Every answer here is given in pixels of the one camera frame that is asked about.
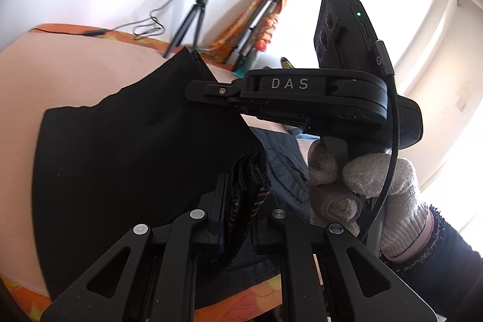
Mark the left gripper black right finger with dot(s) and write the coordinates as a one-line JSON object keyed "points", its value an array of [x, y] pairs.
{"points": [[329, 275]]}

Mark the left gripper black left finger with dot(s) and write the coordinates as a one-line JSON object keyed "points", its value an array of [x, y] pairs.
{"points": [[149, 274]]}

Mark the black pants with red trim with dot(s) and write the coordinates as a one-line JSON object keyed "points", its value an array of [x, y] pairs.
{"points": [[146, 155]]}

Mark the right forearm dark sleeve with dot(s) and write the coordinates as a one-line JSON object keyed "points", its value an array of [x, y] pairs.
{"points": [[446, 273]]}

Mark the right hand in white glove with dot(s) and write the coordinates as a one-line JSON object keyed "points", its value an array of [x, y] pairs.
{"points": [[333, 193]]}

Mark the folded light blue jeans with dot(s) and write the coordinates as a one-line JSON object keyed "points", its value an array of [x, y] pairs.
{"points": [[299, 134]]}

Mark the folded black shirt yellow print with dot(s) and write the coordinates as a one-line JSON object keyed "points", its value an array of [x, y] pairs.
{"points": [[286, 64]]}

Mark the silver folded tripod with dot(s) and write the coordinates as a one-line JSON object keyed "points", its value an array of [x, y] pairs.
{"points": [[245, 40]]}

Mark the orange patterned scarf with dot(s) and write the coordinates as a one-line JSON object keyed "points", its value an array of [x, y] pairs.
{"points": [[220, 48]]}

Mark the small black tripod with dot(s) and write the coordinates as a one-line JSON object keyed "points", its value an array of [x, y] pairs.
{"points": [[196, 13]]}

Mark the pink bed cover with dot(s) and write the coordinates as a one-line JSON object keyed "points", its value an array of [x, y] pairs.
{"points": [[43, 71]]}

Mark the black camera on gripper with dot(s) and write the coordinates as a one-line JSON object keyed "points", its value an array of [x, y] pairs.
{"points": [[345, 38]]}

